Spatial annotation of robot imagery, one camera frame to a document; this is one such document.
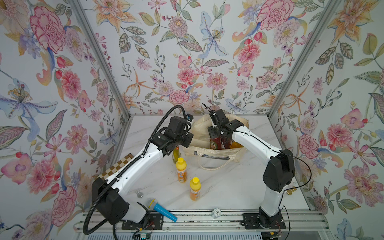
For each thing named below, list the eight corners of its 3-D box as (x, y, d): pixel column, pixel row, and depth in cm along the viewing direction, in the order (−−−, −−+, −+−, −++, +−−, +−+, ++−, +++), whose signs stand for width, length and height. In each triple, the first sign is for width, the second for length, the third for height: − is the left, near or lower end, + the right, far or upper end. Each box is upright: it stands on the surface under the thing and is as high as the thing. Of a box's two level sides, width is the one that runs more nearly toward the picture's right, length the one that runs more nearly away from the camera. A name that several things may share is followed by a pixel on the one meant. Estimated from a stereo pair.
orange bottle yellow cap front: (190, 201, 82) (190, 186, 64) (190, 193, 85) (190, 176, 66) (198, 201, 82) (201, 186, 64) (198, 193, 85) (200, 176, 67)
